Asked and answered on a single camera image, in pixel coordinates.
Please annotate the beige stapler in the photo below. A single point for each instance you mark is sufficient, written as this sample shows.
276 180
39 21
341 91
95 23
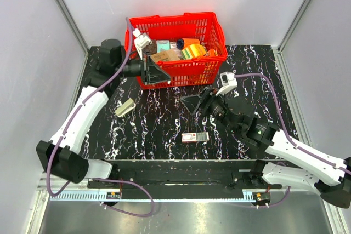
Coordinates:
125 108

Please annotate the red plastic basket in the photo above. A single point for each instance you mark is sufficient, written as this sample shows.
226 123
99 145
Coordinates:
203 26

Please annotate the teal small box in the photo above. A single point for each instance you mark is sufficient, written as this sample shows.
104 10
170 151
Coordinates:
162 45

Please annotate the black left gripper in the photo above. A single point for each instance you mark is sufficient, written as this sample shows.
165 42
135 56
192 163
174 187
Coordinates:
150 73

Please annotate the yellow green striped box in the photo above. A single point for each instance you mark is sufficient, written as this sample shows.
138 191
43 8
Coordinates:
193 51

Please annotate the brown round item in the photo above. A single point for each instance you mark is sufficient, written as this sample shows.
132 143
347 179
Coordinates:
150 49

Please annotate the orange packet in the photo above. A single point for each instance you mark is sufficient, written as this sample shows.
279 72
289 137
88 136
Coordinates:
211 53

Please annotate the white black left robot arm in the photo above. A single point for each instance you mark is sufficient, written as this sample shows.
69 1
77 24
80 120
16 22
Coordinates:
60 155

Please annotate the orange cylinder can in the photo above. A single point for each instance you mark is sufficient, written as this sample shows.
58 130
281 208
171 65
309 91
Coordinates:
182 43

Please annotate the staple box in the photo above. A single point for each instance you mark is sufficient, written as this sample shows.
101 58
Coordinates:
195 137

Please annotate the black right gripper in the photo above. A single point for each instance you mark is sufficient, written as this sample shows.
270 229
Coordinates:
192 102

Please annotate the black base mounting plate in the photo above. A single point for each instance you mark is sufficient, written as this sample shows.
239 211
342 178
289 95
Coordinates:
202 177

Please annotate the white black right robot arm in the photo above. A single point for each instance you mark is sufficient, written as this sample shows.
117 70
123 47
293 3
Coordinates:
314 171

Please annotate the cardboard box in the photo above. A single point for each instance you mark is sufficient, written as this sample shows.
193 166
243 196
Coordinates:
166 56

